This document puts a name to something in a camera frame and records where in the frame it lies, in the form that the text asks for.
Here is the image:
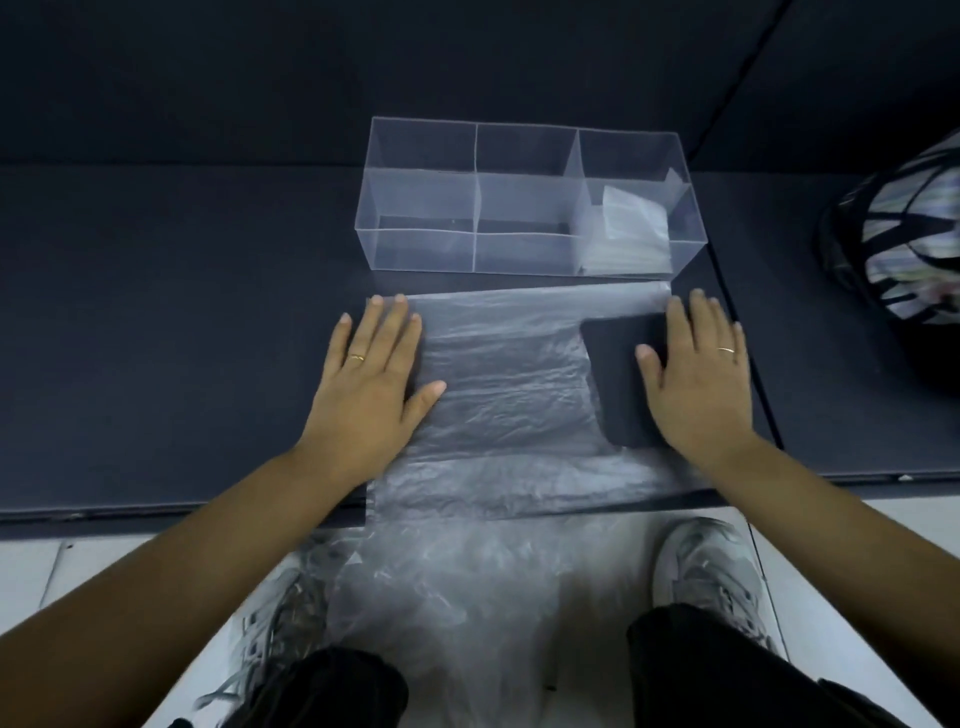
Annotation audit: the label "stack of plastic bags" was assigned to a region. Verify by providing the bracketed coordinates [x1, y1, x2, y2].
[577, 185, 674, 277]

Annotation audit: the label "black white striped tote bag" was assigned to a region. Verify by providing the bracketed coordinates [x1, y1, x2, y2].
[817, 127, 960, 376]

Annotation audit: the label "pile of plastic bags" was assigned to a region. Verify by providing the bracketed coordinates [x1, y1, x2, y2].
[326, 517, 661, 728]

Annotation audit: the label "clear three-compartment plastic box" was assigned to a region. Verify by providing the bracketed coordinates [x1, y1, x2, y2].
[353, 116, 709, 281]

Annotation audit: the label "clear plastic bag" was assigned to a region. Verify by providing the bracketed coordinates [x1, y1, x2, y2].
[365, 281, 714, 526]

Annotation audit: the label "person's left hand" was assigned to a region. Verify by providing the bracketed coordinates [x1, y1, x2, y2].
[296, 293, 448, 489]

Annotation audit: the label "person's right forearm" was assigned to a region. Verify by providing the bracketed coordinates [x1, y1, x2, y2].
[712, 434, 960, 710]

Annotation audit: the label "person's right hand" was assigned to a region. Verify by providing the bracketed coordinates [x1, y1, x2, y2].
[635, 288, 757, 474]

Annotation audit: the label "person's right grey shoe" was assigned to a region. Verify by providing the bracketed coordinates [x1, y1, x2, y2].
[650, 517, 781, 655]

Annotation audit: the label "black trousers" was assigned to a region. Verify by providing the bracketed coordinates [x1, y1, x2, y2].
[168, 603, 913, 728]

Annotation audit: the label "person's left grey shoe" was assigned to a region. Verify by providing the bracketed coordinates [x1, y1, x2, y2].
[194, 539, 354, 714]

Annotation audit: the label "person's left forearm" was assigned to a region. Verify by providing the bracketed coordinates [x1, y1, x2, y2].
[0, 449, 369, 728]

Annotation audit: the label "person's grey shoe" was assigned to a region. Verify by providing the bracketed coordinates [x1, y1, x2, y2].
[650, 517, 781, 655]
[194, 539, 354, 714]

